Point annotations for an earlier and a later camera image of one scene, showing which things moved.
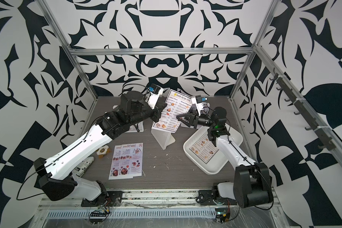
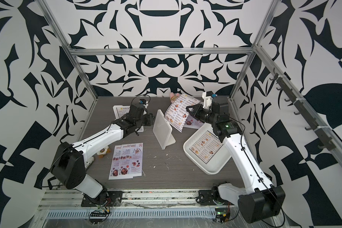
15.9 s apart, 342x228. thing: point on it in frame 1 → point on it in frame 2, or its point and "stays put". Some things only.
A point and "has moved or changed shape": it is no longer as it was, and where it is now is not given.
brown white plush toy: (102, 151) stays put
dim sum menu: (177, 104) has moved or changed shape
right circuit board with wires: (223, 214) stays put
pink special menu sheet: (131, 160) stays put
